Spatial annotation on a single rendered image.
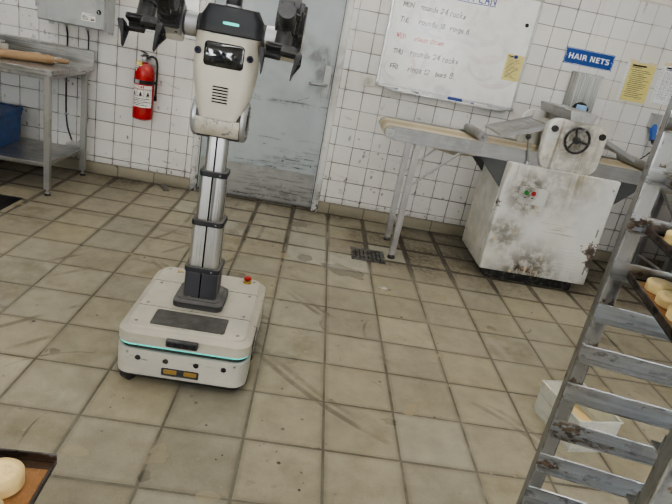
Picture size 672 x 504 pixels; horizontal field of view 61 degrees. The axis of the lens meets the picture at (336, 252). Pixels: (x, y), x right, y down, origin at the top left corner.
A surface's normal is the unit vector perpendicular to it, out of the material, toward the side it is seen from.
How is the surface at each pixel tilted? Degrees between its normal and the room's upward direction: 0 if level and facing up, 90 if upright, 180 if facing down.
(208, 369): 90
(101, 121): 90
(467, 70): 90
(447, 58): 90
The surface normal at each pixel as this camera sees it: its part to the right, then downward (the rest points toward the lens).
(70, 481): 0.18, -0.92
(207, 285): 0.00, 0.36
